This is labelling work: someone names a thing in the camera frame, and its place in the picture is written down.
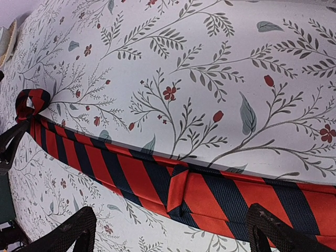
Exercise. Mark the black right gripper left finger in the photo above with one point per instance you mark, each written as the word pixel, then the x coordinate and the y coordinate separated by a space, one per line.
pixel 77 231

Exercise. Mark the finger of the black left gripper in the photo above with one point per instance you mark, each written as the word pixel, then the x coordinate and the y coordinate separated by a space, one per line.
pixel 11 139

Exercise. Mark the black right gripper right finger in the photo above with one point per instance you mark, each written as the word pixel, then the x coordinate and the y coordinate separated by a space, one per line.
pixel 265 228

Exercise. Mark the red black striped tie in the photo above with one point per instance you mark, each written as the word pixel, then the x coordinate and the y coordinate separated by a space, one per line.
pixel 208 199

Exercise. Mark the dark green divided organizer box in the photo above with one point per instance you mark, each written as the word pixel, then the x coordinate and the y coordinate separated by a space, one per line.
pixel 7 210

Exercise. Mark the yellow woven coaster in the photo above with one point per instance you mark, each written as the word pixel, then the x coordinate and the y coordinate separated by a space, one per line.
pixel 10 50

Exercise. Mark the light blue bowl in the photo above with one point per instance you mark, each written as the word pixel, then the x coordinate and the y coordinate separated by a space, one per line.
pixel 5 39

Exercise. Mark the floral patterned table mat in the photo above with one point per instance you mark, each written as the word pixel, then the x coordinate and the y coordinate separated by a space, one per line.
pixel 246 87

